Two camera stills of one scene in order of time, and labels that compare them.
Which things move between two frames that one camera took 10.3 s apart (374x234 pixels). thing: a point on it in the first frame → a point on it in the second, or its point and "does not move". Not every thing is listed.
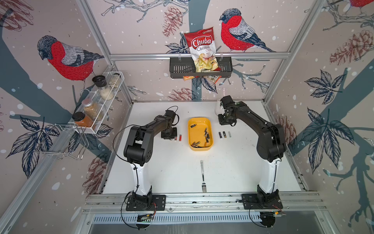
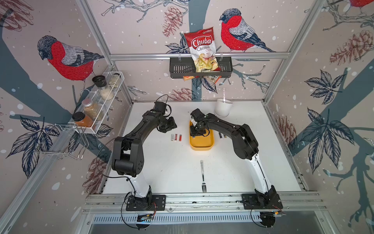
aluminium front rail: x=117 y=203 does not move
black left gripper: x=173 y=136 → x=172 y=125
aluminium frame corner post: x=107 y=50 does not move
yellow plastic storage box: x=200 y=137 does not move
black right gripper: x=221 y=123 → x=192 y=134
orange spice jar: x=81 y=120 does not move
